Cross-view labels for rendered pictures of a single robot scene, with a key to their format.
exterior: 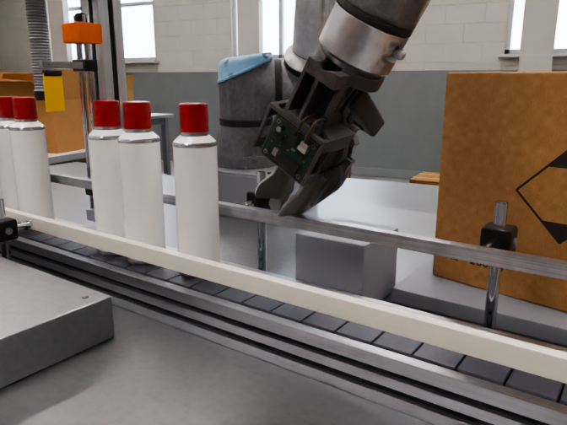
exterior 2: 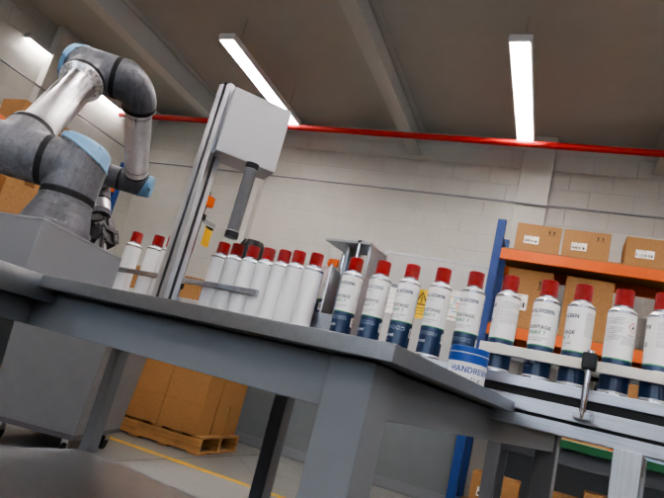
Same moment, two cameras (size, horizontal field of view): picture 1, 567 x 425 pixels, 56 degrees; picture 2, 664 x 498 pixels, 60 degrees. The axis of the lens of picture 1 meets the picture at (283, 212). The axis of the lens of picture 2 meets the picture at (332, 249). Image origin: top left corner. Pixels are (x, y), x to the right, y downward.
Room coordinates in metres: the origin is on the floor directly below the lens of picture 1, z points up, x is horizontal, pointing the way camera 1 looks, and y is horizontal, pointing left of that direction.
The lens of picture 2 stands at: (2.46, 0.60, 0.77)
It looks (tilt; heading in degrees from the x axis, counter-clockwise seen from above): 13 degrees up; 177
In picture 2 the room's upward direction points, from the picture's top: 14 degrees clockwise
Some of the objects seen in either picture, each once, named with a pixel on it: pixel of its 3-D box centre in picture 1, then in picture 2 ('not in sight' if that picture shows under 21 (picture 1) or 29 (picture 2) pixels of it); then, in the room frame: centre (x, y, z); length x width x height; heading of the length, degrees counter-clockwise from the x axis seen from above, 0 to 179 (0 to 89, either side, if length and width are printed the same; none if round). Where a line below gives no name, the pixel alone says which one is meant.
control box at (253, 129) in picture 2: not in sight; (249, 134); (0.93, 0.39, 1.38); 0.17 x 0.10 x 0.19; 110
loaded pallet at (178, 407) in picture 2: not in sight; (181, 358); (-3.06, -0.17, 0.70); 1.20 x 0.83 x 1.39; 69
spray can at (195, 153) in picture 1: (197, 190); (127, 263); (0.63, 0.10, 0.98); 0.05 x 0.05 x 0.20
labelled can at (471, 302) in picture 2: not in sight; (468, 318); (1.26, 0.99, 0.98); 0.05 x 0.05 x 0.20
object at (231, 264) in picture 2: (14, 160); (228, 280); (0.87, 0.44, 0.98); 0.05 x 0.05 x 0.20
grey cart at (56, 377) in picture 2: not in sight; (75, 370); (-1.54, -0.59, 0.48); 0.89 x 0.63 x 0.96; 173
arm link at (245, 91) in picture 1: (248, 85); (75, 166); (1.17, 0.07, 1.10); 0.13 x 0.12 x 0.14; 94
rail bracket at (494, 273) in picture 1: (489, 287); not in sight; (0.50, -0.20, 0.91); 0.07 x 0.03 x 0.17; 144
